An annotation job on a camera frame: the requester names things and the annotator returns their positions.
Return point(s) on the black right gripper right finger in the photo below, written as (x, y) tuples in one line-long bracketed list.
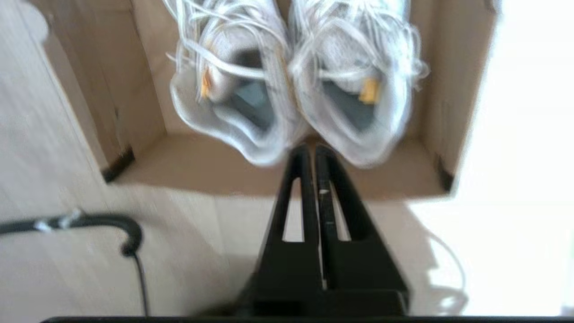
[(358, 264)]

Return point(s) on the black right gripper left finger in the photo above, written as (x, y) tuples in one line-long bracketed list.
[(291, 264)]

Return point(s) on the white laced sneaker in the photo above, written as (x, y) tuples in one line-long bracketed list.
[(354, 89), (242, 98)]

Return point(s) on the brown cardboard shoe box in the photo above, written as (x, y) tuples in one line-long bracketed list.
[(148, 103)]

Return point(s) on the black corrugated conduit taped midway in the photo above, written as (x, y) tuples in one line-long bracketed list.
[(103, 220)]

